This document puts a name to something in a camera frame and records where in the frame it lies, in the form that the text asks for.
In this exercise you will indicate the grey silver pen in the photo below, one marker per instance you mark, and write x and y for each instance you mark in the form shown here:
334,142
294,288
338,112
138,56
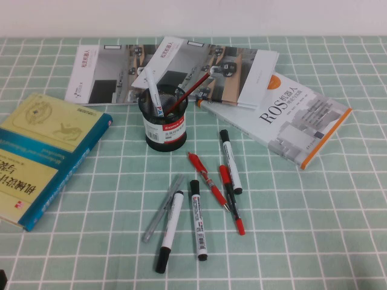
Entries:
160,211

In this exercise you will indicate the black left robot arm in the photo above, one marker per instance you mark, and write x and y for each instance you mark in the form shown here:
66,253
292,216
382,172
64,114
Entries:
2,281

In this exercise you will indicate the black mesh pen holder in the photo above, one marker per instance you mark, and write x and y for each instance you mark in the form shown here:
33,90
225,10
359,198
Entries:
175,142

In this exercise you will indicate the red gel pen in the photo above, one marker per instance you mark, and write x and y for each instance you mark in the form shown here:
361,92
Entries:
208,181

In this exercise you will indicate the red and black double-ended pen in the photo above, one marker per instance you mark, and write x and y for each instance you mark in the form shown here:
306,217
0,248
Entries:
240,226

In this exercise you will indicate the white marker with black cap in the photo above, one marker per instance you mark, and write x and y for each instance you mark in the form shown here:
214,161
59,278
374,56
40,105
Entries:
231,157
170,226

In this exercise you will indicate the red pencil with white cap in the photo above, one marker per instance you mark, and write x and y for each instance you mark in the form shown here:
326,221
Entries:
196,86

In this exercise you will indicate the white barcode marker black cap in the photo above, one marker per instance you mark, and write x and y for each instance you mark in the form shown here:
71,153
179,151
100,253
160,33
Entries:
198,217

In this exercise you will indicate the white paint marker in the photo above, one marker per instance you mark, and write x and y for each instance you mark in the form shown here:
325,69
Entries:
150,81

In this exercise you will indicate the white booklet with office photo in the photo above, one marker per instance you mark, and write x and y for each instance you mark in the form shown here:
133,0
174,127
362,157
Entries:
242,75

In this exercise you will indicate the white ROS book orange edge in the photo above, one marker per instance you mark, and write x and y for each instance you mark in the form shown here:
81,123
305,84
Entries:
287,127

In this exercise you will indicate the white and grey booklet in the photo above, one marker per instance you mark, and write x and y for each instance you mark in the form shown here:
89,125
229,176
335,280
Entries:
99,69

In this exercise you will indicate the yellow and teal book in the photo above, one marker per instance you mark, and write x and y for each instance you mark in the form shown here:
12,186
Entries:
30,151

